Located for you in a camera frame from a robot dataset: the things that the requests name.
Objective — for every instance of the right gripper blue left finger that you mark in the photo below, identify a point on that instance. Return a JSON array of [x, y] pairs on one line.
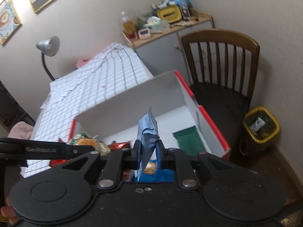
[[132, 156]]

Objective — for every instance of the red white cardboard box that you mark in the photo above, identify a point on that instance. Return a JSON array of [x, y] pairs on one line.
[[117, 118]]

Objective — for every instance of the white black checkered tablecloth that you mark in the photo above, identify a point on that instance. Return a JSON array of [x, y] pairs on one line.
[[115, 69]]

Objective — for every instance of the yellow tissue box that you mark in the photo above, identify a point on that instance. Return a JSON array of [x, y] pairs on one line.
[[171, 14]]

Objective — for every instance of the person left hand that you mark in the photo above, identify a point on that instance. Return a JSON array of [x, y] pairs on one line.
[[9, 213]]

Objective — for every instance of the grey wooden cabinet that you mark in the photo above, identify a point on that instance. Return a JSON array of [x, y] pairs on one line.
[[164, 52]]

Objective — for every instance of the white tissue pack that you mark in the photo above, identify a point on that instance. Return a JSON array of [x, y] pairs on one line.
[[157, 25]]

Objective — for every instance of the red yellow chips bag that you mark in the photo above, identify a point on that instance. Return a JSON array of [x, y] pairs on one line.
[[56, 162]]

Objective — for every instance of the light blue snack packet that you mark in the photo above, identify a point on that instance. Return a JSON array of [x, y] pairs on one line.
[[148, 135]]

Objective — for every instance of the white digital timer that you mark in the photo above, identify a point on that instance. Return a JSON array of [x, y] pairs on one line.
[[144, 34]]

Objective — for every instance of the blue cookie packet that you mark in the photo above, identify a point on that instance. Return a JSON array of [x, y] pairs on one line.
[[165, 175]]

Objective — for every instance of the yellow trash bin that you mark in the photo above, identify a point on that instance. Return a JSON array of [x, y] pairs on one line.
[[261, 127]]

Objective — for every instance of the brown oreo snack bag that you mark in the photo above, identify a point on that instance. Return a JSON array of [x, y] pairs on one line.
[[119, 145]]

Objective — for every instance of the silver desk lamp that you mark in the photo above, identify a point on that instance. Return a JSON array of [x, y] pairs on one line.
[[48, 47]]

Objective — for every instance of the pink jacket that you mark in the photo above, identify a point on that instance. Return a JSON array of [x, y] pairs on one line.
[[21, 130]]

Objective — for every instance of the paper items on table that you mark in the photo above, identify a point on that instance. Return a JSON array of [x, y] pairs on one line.
[[46, 102]]

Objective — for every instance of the framed food picture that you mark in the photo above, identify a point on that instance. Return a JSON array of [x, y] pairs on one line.
[[9, 21]]

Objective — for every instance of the pink box on table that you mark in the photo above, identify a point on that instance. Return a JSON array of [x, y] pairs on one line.
[[81, 62]]

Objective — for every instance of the green snack packet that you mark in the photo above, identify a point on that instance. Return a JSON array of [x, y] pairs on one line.
[[189, 140]]

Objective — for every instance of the braised egg packet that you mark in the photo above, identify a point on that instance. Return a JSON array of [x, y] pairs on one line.
[[95, 142]]

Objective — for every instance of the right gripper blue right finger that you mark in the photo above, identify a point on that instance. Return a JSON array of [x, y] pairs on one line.
[[165, 157]]

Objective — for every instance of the orange drink bottle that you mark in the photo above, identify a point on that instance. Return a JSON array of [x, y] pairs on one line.
[[128, 27]]

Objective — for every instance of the brown wooden chair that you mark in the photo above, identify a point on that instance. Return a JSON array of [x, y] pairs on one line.
[[223, 67]]

